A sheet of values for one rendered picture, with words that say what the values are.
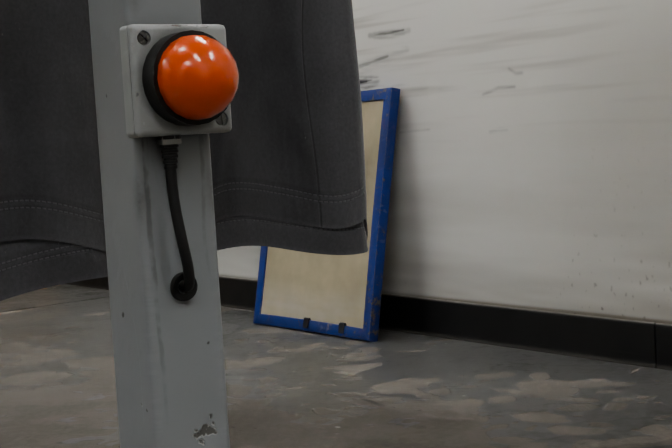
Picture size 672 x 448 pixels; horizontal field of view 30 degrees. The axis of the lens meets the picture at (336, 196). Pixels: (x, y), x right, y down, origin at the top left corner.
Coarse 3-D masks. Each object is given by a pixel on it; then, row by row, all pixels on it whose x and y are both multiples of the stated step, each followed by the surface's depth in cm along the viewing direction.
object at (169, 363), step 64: (128, 0) 56; (192, 0) 58; (128, 64) 55; (128, 128) 56; (192, 128) 57; (128, 192) 57; (192, 192) 58; (128, 256) 58; (192, 256) 58; (128, 320) 58; (192, 320) 58; (128, 384) 59; (192, 384) 58
